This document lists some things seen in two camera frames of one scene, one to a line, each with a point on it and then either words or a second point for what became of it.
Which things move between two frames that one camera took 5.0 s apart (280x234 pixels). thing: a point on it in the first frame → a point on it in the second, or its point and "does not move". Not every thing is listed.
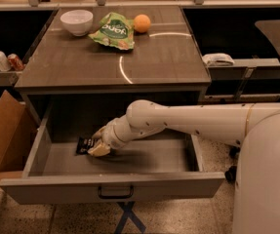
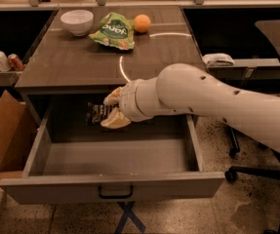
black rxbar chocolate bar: (83, 145) → (96, 113)
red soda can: (15, 63) does not move
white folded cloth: (218, 58) does not move
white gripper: (109, 136) → (129, 99)
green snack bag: (116, 30) does not move
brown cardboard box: (7, 137) does not move
